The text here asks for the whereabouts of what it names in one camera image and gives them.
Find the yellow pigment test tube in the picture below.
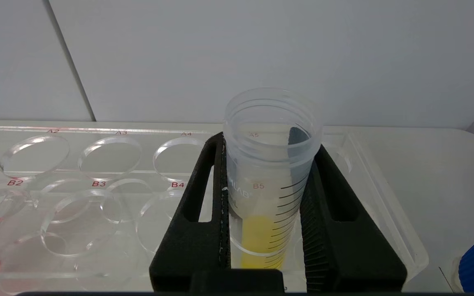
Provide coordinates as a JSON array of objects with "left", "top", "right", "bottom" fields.
[{"left": 223, "top": 87, "right": 324, "bottom": 270}]

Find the clear acrylic test tube rack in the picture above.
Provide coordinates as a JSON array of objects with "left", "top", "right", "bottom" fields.
[{"left": 0, "top": 123, "right": 429, "bottom": 294}]

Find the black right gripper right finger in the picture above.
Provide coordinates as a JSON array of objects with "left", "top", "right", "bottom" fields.
[{"left": 300, "top": 144, "right": 407, "bottom": 293}]

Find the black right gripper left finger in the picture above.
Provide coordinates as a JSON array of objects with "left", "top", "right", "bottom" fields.
[{"left": 149, "top": 132, "right": 231, "bottom": 293}]

